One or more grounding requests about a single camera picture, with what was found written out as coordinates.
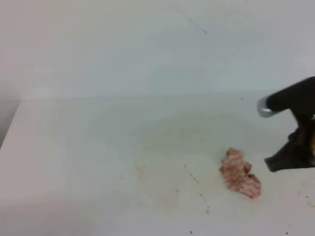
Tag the pink white striped rag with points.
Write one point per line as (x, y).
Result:
(237, 174)

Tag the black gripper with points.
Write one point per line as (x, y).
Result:
(299, 153)

